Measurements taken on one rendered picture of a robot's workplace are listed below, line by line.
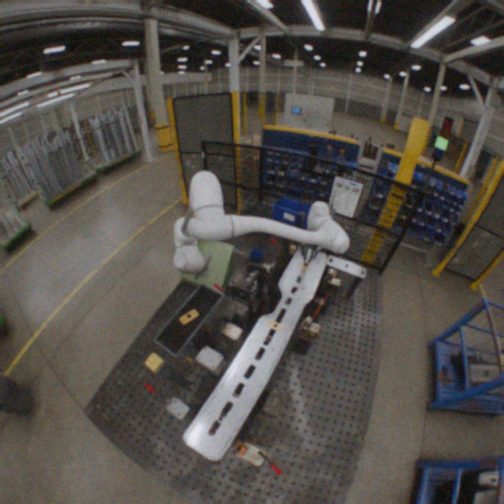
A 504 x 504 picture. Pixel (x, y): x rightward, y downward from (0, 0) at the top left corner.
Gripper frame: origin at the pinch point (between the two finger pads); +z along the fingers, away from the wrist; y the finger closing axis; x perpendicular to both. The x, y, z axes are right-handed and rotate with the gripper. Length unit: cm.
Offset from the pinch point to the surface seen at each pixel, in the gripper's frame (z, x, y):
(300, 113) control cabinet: -22, 633, -203
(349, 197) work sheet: -25, 55, 13
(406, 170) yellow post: -57, 58, 47
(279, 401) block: 3, -81, 18
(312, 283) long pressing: 6.4, -10.4, 8.5
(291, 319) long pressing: 6.2, -39.2, 5.9
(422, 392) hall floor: 106, -11, 168
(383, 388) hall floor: 106, -20, 118
